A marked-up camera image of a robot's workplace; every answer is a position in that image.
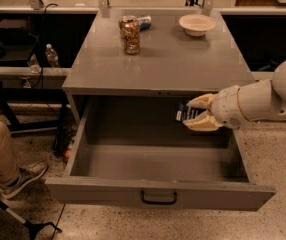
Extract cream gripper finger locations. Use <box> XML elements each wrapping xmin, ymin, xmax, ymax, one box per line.
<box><xmin>183</xmin><ymin>114</ymin><xmax>223</xmax><ymax>132</ymax></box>
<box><xmin>187</xmin><ymin>93</ymin><xmax>216</xmax><ymax>110</ymax></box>

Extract black table frame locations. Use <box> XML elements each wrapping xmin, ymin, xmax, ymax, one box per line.
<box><xmin>0</xmin><ymin>70</ymin><xmax>69</xmax><ymax>152</ymax></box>

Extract grey metal cabinet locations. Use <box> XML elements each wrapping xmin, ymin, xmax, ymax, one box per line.
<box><xmin>63</xmin><ymin>7</ymin><xmax>254</xmax><ymax>119</ymax></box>

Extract blue crumpled snack bag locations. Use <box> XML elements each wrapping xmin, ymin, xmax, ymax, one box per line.
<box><xmin>137</xmin><ymin>15</ymin><xmax>152</xmax><ymax>30</ymax></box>

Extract grey sneaker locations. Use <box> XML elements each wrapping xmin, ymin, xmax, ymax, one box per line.
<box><xmin>2</xmin><ymin>160</ymin><xmax>48</xmax><ymax>199</ymax></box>

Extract gold soda can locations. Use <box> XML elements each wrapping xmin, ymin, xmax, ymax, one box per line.
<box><xmin>119</xmin><ymin>15</ymin><xmax>140</xmax><ymax>55</ymax></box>

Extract dark blue rxbar wrapper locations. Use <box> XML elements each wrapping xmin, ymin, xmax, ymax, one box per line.
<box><xmin>175</xmin><ymin>104</ymin><xmax>202</xmax><ymax>122</ymax></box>

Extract black cable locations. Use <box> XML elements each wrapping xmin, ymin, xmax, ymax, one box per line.
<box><xmin>22</xmin><ymin>2</ymin><xmax>60</xmax><ymax>118</ymax></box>

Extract black drawer handle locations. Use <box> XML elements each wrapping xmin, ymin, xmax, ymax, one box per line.
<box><xmin>140</xmin><ymin>191</ymin><xmax>177</xmax><ymax>206</ymax></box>

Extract clear plastic water bottle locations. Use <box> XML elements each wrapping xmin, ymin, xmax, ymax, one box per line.
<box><xmin>45</xmin><ymin>44</ymin><xmax>61</xmax><ymax>72</ymax></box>

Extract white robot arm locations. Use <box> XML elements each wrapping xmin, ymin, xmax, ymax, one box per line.
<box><xmin>183</xmin><ymin>61</ymin><xmax>286</xmax><ymax>131</ymax></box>

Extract small clear plastic cup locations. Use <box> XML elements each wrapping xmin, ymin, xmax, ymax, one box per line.
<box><xmin>28</xmin><ymin>54</ymin><xmax>41</xmax><ymax>74</ymax></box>

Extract grey open drawer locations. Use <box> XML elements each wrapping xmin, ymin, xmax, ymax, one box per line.
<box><xmin>46</xmin><ymin>96</ymin><xmax>275</xmax><ymax>211</ymax></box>

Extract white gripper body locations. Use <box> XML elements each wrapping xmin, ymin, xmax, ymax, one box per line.
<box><xmin>210</xmin><ymin>85</ymin><xmax>247</xmax><ymax>129</ymax></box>

